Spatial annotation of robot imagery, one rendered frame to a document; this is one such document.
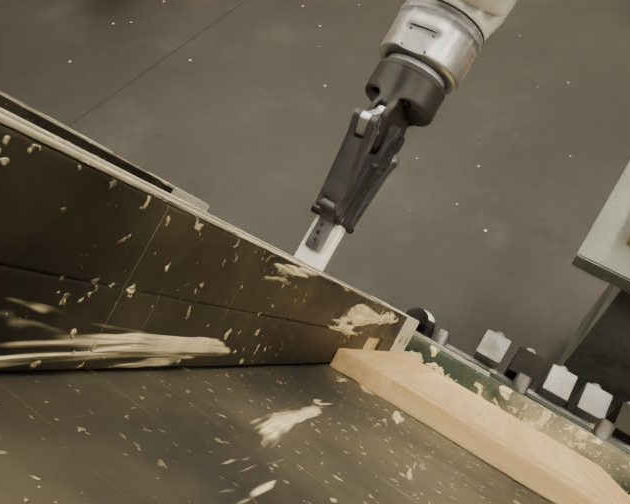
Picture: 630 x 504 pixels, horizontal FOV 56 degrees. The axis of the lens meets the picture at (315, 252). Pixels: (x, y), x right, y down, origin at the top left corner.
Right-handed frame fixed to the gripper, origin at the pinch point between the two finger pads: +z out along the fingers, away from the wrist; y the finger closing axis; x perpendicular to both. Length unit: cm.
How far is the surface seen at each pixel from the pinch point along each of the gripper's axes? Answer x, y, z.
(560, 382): 31, -57, -2
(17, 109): -34.9, 7.5, 2.3
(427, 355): 11.0, -38.0, 5.1
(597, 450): 37, -38, 5
